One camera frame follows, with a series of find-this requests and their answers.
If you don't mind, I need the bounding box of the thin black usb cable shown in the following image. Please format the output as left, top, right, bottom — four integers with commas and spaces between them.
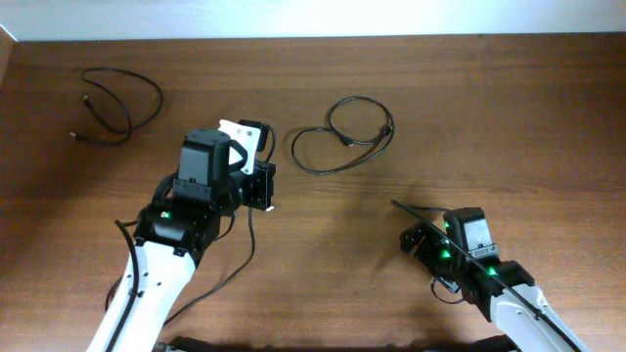
67, 66, 164, 147

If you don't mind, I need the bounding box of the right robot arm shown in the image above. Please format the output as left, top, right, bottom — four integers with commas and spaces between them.
392, 200, 589, 351

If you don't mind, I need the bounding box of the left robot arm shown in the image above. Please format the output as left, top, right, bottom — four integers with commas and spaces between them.
89, 120, 276, 351

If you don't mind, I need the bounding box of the left camera black cable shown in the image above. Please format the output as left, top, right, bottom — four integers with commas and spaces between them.
103, 121, 278, 352

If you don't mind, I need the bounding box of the camera black cable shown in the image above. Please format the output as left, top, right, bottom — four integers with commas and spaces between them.
103, 121, 278, 352
389, 198, 588, 352

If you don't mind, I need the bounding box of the right camera black cable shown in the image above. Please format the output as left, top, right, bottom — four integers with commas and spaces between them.
389, 198, 588, 352

